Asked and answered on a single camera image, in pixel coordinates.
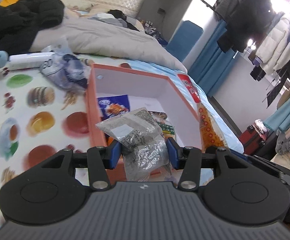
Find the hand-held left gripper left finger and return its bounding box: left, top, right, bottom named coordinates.
left=39, top=139, right=122, bottom=190

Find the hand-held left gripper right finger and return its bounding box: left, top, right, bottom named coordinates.
left=166, top=138, right=251, bottom=191

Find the grey clear zip bag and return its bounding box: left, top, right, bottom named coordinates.
left=95, top=107, right=172, bottom=182

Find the long red orange snack packet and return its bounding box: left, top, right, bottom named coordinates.
left=177, top=72, right=226, bottom=152

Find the blue snack packet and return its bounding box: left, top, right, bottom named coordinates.
left=97, top=94, right=130, bottom=119

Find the orange cardboard box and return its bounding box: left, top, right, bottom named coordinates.
left=85, top=64, right=203, bottom=180

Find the cream padded garment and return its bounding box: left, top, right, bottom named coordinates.
left=271, top=152, right=290, bottom=178

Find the green snack packet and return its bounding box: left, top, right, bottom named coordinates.
left=160, top=121, right=175, bottom=134

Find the red suitcase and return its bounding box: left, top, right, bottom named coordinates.
left=238, top=124, right=268, bottom=158

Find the brown fish snack packet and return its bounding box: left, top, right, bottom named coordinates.
left=149, top=110, right=168, bottom=122

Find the light blue garment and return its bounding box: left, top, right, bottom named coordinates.
left=263, top=80, right=290, bottom=133

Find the fruit printed mat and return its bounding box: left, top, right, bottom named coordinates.
left=0, top=52, right=185, bottom=205

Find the clear printed plastic bag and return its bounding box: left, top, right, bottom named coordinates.
left=40, top=36, right=89, bottom=92

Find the blue curtain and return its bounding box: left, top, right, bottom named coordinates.
left=189, top=17, right=235, bottom=97

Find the blue chair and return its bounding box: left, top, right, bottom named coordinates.
left=166, top=20, right=204, bottom=63

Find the grey quilt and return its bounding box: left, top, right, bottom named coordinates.
left=30, top=17, right=188, bottom=74

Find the white puffer jacket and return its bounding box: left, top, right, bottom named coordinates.
left=255, top=12, right=290, bottom=74

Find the white tube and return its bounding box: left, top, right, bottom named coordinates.
left=8, top=52, right=57, bottom=71

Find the group of small bottles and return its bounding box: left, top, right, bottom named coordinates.
left=142, top=20, right=160, bottom=34

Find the light clothes heap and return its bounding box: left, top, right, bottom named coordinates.
left=87, top=12, right=125, bottom=27

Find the black cloth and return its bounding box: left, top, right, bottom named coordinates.
left=107, top=9, right=140, bottom=32

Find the black hanging coat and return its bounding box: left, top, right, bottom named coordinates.
left=216, top=0, right=275, bottom=53

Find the black puffer jacket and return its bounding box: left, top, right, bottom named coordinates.
left=0, top=0, right=65, bottom=55

